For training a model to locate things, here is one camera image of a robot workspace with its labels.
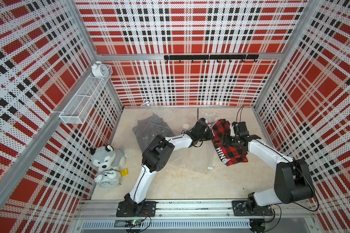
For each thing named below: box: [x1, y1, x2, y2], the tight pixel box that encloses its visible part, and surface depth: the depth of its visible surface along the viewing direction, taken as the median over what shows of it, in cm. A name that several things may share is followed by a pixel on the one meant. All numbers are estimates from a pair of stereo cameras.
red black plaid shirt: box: [211, 118, 249, 167], surface depth 93 cm
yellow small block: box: [120, 167, 129, 177], surface depth 87 cm
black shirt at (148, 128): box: [132, 113, 176, 152], surface depth 107 cm
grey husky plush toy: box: [89, 144, 129, 173], surface depth 75 cm
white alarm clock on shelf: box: [90, 60, 109, 78], surface depth 83 cm
